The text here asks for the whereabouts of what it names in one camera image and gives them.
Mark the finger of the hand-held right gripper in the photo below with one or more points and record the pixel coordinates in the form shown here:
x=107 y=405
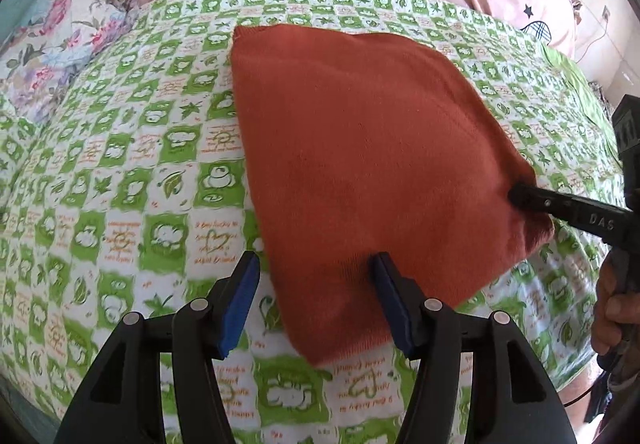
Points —
x=540 y=200

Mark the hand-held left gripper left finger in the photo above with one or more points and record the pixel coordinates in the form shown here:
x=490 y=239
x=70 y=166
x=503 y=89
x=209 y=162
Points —
x=240 y=309

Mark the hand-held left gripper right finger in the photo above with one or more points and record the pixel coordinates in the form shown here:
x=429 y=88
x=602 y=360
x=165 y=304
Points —
x=395 y=306

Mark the orange knit sweater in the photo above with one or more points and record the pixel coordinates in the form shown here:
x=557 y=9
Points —
x=370 y=149

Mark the person's right forearm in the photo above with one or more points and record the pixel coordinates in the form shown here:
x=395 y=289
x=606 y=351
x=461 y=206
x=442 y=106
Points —
x=577 y=391

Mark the person's right hand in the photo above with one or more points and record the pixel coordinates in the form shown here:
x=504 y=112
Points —
x=612 y=319

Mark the green checked blanket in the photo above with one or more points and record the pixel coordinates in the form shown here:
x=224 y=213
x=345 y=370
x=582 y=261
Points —
x=125 y=174

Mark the dark cloth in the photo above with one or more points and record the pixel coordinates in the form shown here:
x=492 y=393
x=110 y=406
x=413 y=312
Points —
x=607 y=399

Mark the purple floral pillow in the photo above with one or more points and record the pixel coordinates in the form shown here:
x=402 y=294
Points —
x=55 y=39

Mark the wall outlet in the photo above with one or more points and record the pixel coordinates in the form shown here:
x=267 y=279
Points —
x=606 y=14

